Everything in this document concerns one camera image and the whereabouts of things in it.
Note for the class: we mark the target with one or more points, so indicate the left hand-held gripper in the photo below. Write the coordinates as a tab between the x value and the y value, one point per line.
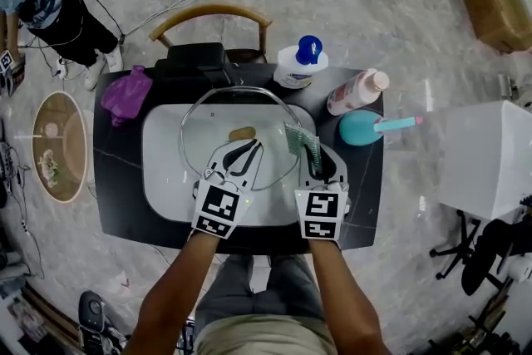
218	208

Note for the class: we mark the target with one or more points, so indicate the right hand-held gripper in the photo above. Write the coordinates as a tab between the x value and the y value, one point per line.
320	212

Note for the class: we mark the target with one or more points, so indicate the clear glass pan lid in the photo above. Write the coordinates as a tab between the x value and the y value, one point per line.
241	133

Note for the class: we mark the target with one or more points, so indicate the green scrubbing pad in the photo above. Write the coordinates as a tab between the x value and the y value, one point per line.
301	137

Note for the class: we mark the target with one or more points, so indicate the person's right forearm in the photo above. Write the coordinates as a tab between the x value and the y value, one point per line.
345	295

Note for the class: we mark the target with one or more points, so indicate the person's left forearm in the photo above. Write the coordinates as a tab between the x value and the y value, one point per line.
174	295

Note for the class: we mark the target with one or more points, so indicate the white sink basin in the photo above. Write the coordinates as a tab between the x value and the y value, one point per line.
166	178

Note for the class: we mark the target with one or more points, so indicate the pink bottle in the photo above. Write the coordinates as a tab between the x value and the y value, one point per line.
353	93

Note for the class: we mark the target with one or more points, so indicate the white pump bottle blue cap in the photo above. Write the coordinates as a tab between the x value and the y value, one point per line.
297	70

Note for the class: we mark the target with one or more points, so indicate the black faucet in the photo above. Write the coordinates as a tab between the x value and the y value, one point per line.
195	62

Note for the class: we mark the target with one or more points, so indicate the black sink cabinet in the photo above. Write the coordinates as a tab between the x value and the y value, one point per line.
120	178

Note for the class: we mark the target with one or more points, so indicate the purple cloth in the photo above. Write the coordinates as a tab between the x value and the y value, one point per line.
124	93

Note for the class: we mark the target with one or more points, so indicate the white cube cabinet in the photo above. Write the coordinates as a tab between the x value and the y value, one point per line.
478	162

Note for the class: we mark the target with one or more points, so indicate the wooden chair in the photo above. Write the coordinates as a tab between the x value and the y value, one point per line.
212	10

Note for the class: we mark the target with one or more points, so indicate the person's beige shirt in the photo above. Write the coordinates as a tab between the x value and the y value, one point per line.
266	338

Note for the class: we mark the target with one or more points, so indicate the round glass side table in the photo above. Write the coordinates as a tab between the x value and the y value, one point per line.
62	124

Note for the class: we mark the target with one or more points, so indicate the black office chair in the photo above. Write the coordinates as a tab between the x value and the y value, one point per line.
486	253

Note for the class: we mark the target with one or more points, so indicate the pale flower bouquet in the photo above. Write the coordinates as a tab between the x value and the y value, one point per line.
49	168

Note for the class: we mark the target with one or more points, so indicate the white power strip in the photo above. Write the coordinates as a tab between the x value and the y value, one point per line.
62	70

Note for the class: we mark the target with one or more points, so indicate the black round backpack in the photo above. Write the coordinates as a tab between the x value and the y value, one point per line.
93	312

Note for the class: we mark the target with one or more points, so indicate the large cardboard box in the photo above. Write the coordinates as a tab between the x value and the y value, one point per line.
498	16

